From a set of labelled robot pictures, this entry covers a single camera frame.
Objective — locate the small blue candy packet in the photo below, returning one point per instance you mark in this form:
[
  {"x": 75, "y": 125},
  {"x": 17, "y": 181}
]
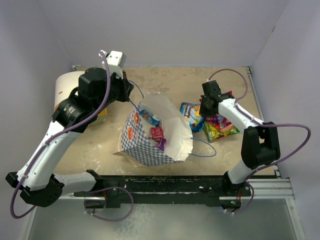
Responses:
[{"x": 149, "y": 118}]

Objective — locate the orange Fox's candy bag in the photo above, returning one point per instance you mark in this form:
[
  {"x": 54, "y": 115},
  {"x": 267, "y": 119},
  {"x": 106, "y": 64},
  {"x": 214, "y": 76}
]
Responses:
[{"x": 228, "y": 129}]

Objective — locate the blue Slendy snack bag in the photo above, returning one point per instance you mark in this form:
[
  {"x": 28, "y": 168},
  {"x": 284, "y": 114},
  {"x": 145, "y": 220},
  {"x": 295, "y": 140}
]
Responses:
[{"x": 191, "y": 112}]

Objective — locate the checkered paper bag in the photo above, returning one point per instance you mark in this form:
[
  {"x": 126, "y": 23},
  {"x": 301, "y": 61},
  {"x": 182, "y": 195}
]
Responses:
[{"x": 134, "y": 142}]

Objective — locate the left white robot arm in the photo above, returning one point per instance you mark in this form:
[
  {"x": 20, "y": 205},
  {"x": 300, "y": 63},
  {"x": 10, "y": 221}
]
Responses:
[{"x": 36, "y": 182}]

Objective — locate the purple snack packet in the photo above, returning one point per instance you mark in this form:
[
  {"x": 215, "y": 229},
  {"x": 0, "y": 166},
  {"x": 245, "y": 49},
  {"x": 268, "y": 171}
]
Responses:
[{"x": 161, "y": 144}]

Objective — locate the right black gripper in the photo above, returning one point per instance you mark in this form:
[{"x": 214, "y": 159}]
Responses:
[{"x": 203, "y": 112}]

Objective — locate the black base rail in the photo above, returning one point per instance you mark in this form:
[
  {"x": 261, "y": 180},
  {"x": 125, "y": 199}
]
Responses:
[{"x": 208, "y": 190}]

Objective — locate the pink chips bag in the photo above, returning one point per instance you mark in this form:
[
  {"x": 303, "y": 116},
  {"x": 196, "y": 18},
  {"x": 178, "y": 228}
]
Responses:
[{"x": 227, "y": 95}]

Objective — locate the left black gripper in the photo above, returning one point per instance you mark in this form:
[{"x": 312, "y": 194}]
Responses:
[{"x": 126, "y": 86}]

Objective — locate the purple Fox's berries bag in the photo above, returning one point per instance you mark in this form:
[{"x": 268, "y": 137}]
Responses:
[{"x": 218, "y": 121}]

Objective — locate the small red candy packet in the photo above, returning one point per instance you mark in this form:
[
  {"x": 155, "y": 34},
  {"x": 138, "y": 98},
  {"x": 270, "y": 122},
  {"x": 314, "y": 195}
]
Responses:
[{"x": 156, "y": 133}]

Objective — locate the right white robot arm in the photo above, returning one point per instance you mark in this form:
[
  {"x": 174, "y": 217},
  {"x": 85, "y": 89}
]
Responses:
[{"x": 260, "y": 142}]

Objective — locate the cream and orange cylinder box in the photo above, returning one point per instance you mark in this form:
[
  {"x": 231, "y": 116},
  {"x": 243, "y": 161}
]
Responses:
[{"x": 64, "y": 86}]

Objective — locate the green Fox's candy bag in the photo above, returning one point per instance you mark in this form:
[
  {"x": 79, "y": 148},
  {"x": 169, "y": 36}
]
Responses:
[{"x": 211, "y": 132}]

